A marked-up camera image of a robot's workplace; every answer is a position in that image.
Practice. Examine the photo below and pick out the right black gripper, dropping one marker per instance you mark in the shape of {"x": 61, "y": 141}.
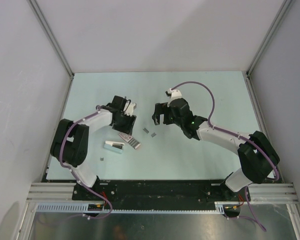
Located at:
{"x": 161, "y": 109}

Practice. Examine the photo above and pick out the right aluminium frame post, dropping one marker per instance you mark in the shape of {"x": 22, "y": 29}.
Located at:
{"x": 270, "y": 34}

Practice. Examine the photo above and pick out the red white staple box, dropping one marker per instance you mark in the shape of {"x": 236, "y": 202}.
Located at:
{"x": 130, "y": 140}

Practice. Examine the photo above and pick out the aluminium front rail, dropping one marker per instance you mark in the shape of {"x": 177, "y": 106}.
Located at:
{"x": 267, "y": 193}

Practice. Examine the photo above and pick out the aluminium frame post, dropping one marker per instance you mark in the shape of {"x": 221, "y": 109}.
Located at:
{"x": 42, "y": 20}
{"x": 270, "y": 34}

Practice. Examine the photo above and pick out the light blue white stapler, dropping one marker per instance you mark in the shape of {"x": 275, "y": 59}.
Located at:
{"x": 114, "y": 146}

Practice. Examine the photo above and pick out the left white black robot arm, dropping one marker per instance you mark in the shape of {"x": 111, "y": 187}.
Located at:
{"x": 71, "y": 139}

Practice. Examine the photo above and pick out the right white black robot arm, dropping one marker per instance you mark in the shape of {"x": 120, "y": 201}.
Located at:
{"x": 256, "y": 154}

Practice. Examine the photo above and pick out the left aluminium frame post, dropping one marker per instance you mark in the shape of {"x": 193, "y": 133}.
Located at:
{"x": 42, "y": 20}

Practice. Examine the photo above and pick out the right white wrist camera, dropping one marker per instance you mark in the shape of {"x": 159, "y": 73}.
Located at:
{"x": 173, "y": 94}

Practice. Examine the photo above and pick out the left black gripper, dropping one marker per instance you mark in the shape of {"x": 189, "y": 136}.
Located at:
{"x": 128, "y": 127}

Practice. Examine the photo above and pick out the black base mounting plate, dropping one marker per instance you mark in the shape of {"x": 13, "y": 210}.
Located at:
{"x": 159, "y": 195}

